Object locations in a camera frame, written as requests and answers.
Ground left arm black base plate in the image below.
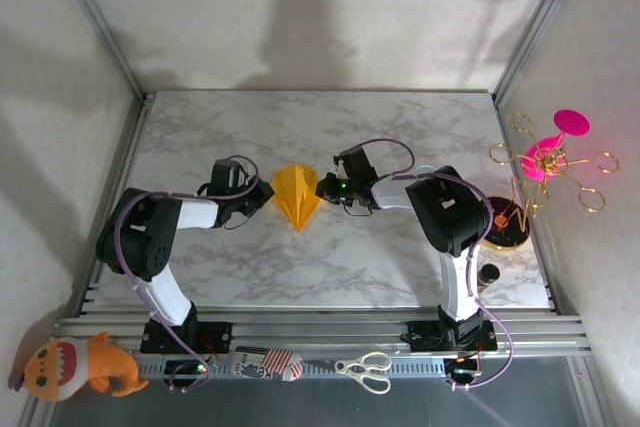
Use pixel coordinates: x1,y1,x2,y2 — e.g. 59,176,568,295
139,320,234,356

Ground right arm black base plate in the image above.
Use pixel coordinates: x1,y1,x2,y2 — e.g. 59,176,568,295
405,319,499,353

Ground gold wire glass rack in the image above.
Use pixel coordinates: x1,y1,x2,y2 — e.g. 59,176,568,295
479,111,621,251

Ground grey slotted cable duct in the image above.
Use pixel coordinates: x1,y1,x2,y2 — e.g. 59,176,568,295
133,357,451,381

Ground white handled scissors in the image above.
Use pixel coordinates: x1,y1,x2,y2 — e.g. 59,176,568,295
333,351,393,396

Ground aluminium extrusion frame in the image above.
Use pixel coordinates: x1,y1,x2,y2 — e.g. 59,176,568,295
19,0,619,427

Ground red white printed packet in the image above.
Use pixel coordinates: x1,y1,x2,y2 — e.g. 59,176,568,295
230,345,305,382

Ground black controller box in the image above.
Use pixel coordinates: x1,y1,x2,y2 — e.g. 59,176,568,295
164,359,210,379
446,357,482,379

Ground pink wine glass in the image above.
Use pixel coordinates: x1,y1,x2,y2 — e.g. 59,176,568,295
519,109,592,184

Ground orange shark plush toy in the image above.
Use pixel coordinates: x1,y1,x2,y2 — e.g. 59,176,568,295
8,330,150,403

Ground dark small bottle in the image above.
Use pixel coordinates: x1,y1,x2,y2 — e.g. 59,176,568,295
477,263,501,298

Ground yellow paper sheet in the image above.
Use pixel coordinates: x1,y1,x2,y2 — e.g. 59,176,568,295
271,162,322,233

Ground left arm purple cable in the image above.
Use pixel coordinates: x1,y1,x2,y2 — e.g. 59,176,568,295
112,154,261,393

